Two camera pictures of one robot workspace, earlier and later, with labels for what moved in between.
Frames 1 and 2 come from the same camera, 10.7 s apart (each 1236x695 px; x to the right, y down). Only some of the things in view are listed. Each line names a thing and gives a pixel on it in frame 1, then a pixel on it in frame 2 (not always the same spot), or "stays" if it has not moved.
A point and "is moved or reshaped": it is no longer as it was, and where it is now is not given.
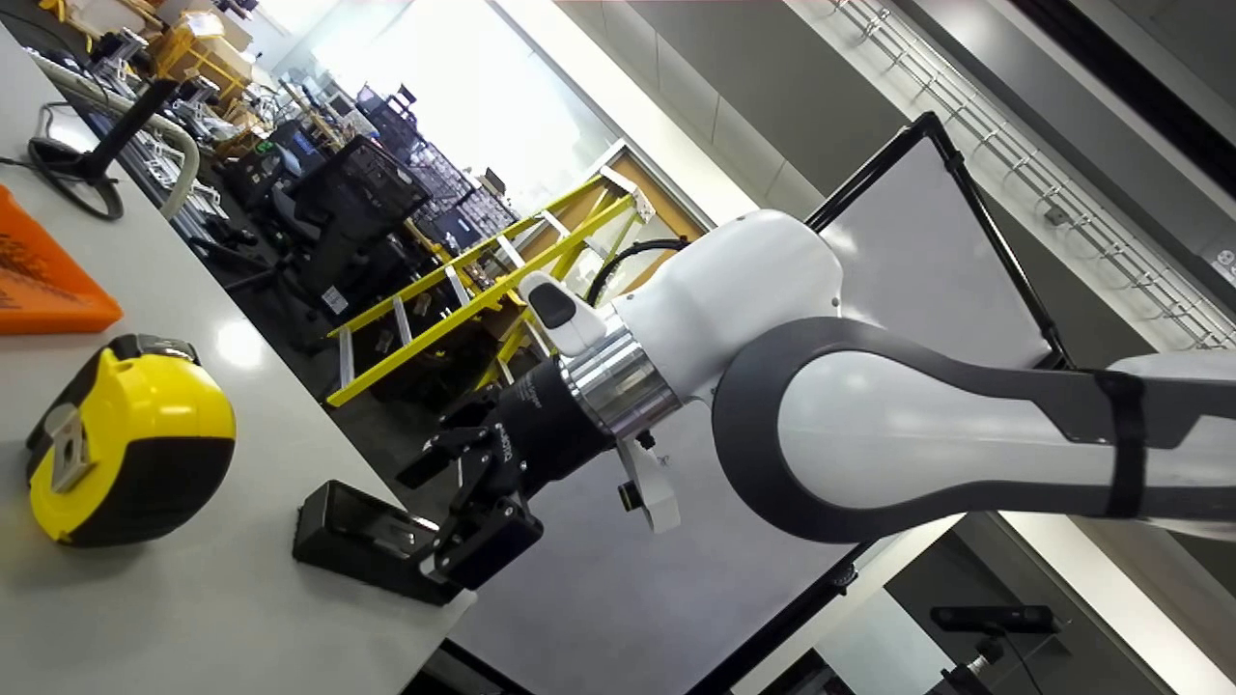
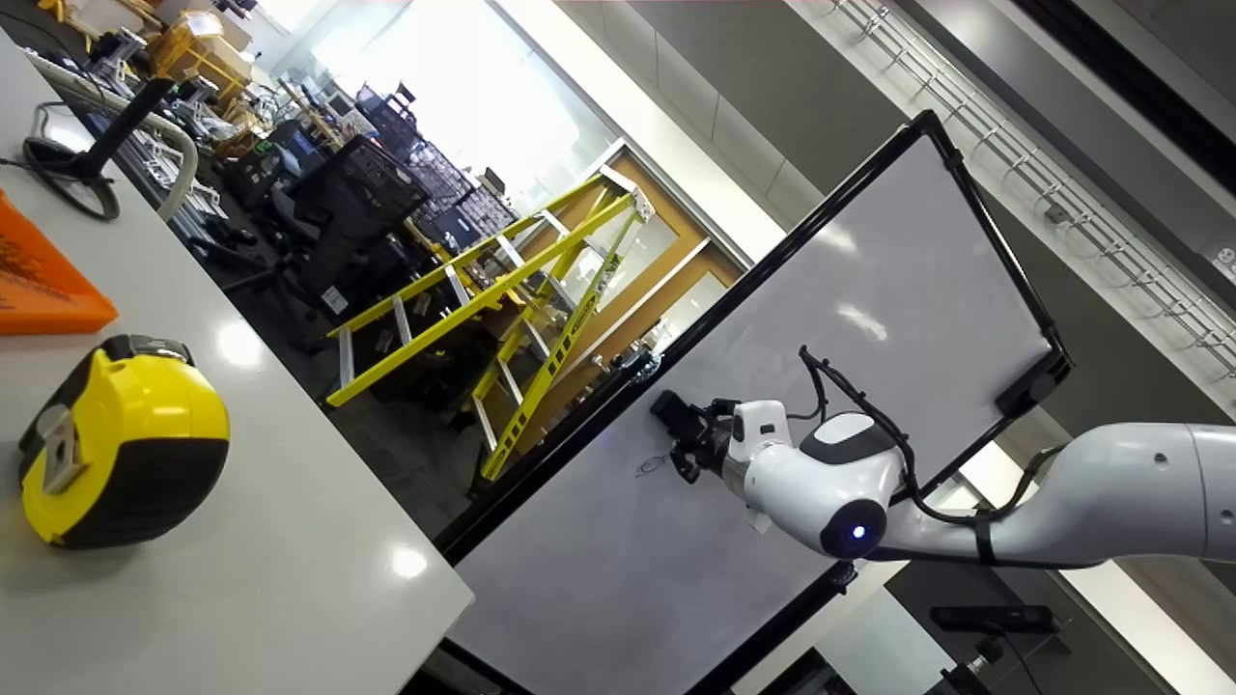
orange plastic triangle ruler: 45,286 stays
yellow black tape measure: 131,447 stays
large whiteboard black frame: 703,607 stays
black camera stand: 85,174 stays
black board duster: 348,531 is moved or reshaped
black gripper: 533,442 -> 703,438
